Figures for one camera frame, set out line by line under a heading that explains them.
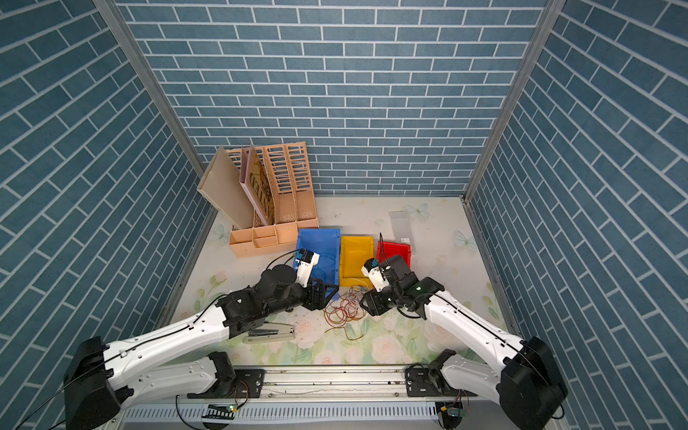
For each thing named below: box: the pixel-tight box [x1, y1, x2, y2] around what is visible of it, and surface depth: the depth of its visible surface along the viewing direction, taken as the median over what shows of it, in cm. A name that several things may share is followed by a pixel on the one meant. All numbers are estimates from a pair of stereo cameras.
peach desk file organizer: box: [226, 141, 319, 258], surface depth 105 cm
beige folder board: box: [197, 146, 255, 230], surface depth 101 cm
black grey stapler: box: [242, 321, 295, 344], surface depth 82 cm
